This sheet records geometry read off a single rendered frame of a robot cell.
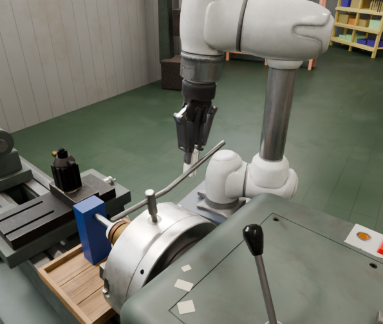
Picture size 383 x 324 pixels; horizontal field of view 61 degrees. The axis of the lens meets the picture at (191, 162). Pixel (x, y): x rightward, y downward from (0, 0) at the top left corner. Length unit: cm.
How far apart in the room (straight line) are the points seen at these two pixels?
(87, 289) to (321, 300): 74
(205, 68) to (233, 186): 81
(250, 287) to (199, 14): 51
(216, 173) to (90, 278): 64
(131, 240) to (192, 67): 40
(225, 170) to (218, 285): 82
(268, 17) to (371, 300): 52
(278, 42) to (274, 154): 76
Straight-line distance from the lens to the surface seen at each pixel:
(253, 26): 64
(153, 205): 74
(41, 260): 131
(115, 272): 78
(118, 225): 96
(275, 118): 127
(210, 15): 65
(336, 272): 69
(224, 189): 142
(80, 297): 112
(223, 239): 70
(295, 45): 64
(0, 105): 472
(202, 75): 68
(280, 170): 136
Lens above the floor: 173
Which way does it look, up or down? 29 degrees down
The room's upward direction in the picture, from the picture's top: straight up
